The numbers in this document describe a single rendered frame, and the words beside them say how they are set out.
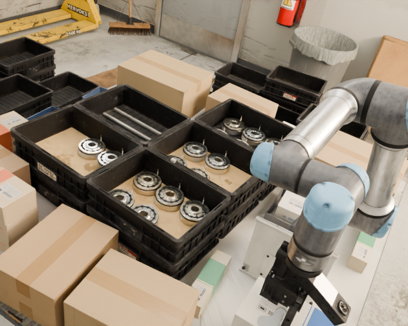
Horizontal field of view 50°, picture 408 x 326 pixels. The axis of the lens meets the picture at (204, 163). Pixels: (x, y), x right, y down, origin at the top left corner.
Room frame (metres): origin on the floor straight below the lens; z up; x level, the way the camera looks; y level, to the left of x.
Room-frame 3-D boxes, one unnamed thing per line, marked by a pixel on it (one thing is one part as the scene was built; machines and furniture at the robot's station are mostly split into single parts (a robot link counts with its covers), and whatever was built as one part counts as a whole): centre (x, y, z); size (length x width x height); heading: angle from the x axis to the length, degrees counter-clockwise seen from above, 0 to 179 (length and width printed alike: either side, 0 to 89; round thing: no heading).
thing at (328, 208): (0.57, -0.22, 1.41); 0.09 x 0.08 x 0.11; 152
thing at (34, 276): (0.85, 0.37, 0.78); 0.30 x 0.22 x 0.16; 162
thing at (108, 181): (1.11, 0.13, 0.87); 0.40 x 0.30 x 0.11; 61
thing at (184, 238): (1.11, 0.13, 0.92); 0.40 x 0.30 x 0.02; 61
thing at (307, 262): (0.56, -0.22, 1.33); 0.08 x 0.08 x 0.05
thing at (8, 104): (2.05, 1.14, 0.37); 0.40 x 0.30 x 0.45; 156
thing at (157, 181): (1.22, 0.19, 0.86); 0.10 x 0.10 x 0.01
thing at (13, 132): (1.31, 0.48, 0.92); 0.40 x 0.30 x 0.02; 61
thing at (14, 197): (0.98, 0.60, 0.89); 0.16 x 0.12 x 0.07; 64
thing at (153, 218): (1.05, 0.16, 0.86); 0.10 x 0.10 x 0.01
